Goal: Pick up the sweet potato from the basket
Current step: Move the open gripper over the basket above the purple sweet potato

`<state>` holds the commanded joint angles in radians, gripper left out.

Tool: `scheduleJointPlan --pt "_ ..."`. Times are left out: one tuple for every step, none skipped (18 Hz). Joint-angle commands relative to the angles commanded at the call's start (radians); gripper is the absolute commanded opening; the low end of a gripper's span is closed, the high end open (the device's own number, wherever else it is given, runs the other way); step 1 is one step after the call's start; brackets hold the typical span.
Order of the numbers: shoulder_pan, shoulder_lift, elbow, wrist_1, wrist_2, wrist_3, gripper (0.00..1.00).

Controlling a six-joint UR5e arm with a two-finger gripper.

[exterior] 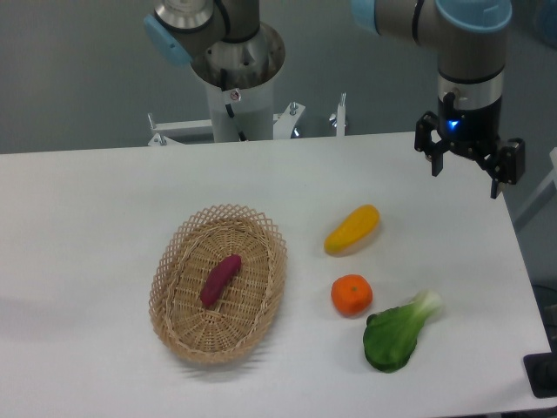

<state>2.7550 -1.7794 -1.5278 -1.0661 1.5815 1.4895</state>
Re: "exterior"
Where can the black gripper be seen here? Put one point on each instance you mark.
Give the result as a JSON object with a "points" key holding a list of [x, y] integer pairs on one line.
{"points": [[472, 134]]}

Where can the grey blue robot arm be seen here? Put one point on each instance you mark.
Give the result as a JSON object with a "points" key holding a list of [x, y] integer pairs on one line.
{"points": [[469, 37]]}

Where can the black device at table edge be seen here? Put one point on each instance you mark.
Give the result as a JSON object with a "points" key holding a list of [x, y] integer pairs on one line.
{"points": [[541, 374]]}

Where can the white metal mounting frame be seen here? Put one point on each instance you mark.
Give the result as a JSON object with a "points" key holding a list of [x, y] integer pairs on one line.
{"points": [[230, 126]]}

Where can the orange tangerine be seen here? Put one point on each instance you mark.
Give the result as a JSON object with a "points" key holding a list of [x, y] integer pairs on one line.
{"points": [[351, 294]]}

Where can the green bok choy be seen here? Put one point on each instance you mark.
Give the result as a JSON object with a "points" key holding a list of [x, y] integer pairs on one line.
{"points": [[391, 336]]}

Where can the white frame at right edge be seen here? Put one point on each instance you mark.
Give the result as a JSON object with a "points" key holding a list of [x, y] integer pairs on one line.
{"points": [[538, 198]]}

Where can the purple sweet potato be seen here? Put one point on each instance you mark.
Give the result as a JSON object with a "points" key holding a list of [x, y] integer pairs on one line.
{"points": [[218, 279]]}

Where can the woven wicker oval basket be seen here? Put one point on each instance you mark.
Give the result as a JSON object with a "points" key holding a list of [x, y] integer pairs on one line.
{"points": [[238, 321]]}

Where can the yellow mango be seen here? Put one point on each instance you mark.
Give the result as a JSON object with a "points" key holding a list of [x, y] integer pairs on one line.
{"points": [[360, 223]]}

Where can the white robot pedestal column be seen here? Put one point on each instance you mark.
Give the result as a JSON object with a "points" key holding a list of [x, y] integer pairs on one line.
{"points": [[242, 74]]}

